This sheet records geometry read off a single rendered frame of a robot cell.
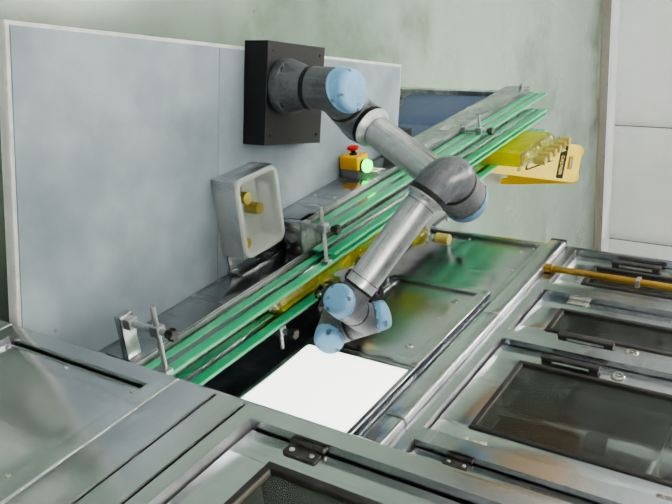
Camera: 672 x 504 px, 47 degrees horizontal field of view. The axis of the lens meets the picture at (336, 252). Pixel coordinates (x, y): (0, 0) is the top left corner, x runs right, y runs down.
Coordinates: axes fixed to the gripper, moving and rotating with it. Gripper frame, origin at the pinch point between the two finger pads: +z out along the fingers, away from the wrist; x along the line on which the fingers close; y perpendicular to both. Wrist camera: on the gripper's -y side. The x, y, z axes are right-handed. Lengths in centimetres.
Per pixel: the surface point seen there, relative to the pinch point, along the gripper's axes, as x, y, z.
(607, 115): 146, -137, 576
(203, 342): -9, 29, -45
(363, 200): -12.0, -0.5, 26.7
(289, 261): -7.8, 17.7, -2.5
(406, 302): 14.4, -11.4, 7.0
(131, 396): -29, 20, -94
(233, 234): -21.9, 28.2, -11.5
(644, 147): 179, -167, 561
